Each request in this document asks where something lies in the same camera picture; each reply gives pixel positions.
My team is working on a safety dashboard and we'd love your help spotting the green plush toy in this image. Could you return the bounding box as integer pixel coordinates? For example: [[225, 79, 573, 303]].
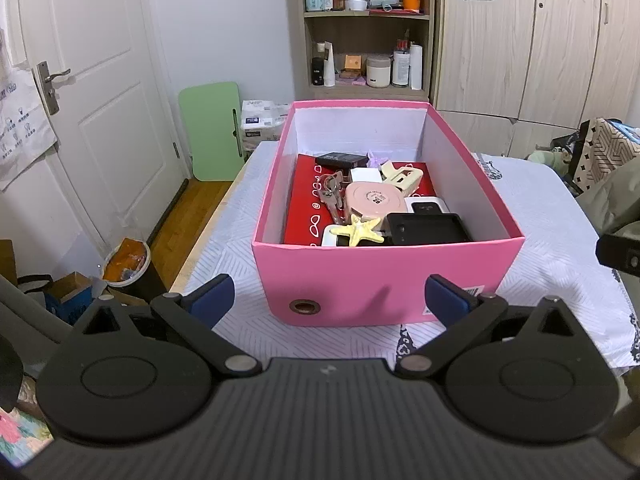
[[527, 148, 572, 177]]

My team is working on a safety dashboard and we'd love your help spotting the door handle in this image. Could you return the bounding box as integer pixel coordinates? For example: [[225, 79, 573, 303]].
[[36, 61, 72, 116]]

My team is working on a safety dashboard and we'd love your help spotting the white spray can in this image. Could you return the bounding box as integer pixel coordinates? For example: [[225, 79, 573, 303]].
[[392, 39, 410, 87]]

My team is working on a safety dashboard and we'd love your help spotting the cream hair claw clip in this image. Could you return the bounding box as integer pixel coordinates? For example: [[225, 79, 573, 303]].
[[380, 160, 423, 197]]

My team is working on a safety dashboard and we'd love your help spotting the white jar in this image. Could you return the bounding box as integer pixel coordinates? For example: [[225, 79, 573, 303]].
[[366, 55, 392, 88]]

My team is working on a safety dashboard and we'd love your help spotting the yellow starfish toy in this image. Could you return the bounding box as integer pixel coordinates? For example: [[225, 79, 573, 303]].
[[330, 214, 384, 247]]

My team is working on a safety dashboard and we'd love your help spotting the silver key bunch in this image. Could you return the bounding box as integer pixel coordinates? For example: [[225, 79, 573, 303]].
[[318, 171, 345, 226]]

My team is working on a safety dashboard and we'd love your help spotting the white charger plug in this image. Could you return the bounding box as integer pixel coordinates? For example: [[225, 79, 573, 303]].
[[349, 167, 383, 183]]

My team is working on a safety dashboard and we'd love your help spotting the red glasses cloth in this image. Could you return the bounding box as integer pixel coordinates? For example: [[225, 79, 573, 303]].
[[282, 153, 437, 247]]

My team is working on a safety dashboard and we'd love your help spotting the white pocket wifi device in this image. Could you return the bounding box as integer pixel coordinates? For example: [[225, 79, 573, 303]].
[[405, 196, 449, 214]]

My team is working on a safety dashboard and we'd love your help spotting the orange small box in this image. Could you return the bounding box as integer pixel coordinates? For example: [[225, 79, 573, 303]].
[[344, 54, 362, 70]]

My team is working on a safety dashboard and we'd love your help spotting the patterned tote bag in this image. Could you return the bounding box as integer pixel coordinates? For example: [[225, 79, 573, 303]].
[[573, 117, 639, 192]]

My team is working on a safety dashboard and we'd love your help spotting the wooden shelf cabinet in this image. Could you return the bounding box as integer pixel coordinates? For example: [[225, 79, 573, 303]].
[[286, 0, 440, 101]]

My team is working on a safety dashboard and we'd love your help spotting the wooden wardrobe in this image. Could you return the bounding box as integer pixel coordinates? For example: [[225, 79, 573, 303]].
[[432, 0, 639, 158]]

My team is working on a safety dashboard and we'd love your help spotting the black trash bin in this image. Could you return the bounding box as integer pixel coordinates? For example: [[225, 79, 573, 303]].
[[102, 237, 168, 302]]

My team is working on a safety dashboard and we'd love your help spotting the black square case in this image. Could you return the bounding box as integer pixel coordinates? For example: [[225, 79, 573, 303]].
[[386, 212, 472, 246]]

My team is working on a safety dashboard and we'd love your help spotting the white door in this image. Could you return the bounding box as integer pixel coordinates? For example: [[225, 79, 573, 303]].
[[3, 0, 186, 250]]

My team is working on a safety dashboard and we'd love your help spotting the pink round tape measure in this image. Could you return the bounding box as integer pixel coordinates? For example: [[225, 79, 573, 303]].
[[344, 182, 407, 221]]

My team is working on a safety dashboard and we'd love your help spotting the white tube bottle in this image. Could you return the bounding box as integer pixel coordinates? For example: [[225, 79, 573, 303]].
[[323, 41, 335, 88]]

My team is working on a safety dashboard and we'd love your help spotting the black small bottle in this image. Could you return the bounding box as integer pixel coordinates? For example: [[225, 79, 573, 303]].
[[310, 42, 326, 87]]

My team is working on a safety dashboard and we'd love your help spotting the pink storage box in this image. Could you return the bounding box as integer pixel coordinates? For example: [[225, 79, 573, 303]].
[[252, 100, 525, 327]]

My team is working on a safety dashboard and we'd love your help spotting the white paper roll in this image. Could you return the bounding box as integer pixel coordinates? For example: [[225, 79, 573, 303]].
[[409, 42, 423, 91]]

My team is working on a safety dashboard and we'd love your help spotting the black battery pack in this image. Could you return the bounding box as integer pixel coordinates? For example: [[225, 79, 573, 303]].
[[314, 152, 369, 171]]

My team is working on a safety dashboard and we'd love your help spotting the white tissue pack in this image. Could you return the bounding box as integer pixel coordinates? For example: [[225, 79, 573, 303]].
[[240, 100, 290, 145]]

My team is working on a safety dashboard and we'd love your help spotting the purple small toy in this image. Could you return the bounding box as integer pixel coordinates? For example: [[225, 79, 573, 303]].
[[367, 152, 388, 169]]

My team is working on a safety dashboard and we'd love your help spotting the green folding board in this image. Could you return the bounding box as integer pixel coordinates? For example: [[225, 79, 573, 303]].
[[178, 81, 244, 182]]

